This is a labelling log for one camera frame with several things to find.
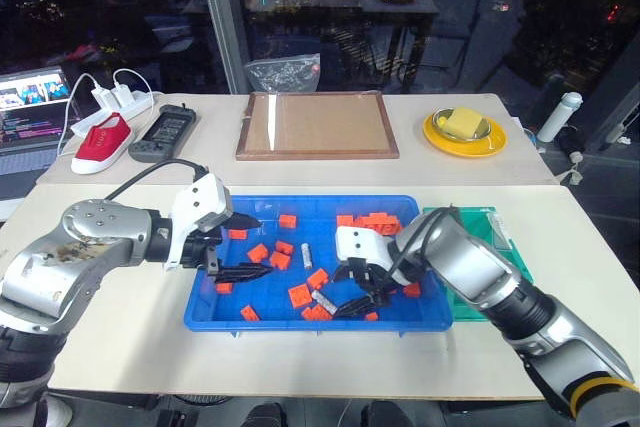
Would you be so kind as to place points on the red canvas shoe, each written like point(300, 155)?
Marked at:
point(100, 144)

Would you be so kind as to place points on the yellow sponge block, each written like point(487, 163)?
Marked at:
point(465, 122)

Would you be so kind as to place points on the black handheld controller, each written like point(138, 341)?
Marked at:
point(165, 132)

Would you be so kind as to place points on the yellow plate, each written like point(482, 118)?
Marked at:
point(465, 146)

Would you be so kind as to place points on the white power strip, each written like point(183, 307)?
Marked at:
point(135, 106)

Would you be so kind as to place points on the clear plastic zip bag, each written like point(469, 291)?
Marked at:
point(280, 74)

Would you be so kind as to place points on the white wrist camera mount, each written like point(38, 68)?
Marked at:
point(360, 244)
point(202, 197)

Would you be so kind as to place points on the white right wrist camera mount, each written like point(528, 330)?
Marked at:
point(360, 244)

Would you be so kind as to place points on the brown wooden framed board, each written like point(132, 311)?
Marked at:
point(320, 122)

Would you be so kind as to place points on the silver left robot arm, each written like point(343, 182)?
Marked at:
point(85, 242)

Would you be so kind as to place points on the long orange toy brick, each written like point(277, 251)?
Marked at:
point(377, 219)
point(387, 230)

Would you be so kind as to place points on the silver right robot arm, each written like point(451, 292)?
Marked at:
point(480, 267)

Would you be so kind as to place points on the silver cylindrical battery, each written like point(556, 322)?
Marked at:
point(323, 300)
point(306, 256)

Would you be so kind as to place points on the white water bottle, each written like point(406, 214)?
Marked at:
point(557, 119)

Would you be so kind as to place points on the grey window frame post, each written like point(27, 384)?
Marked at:
point(222, 22)

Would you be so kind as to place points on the white charger plug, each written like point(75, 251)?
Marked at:
point(102, 97)
point(121, 95)

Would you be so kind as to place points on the blue plastic bin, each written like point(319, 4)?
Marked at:
point(280, 324)

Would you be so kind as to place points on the green plastic bin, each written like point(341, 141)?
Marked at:
point(505, 267)

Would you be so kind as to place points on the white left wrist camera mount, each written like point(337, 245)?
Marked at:
point(202, 197)

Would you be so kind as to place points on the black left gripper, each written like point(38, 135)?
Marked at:
point(200, 249)

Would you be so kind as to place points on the open laptop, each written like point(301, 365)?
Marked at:
point(30, 112)

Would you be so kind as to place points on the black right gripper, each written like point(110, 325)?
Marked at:
point(375, 279)

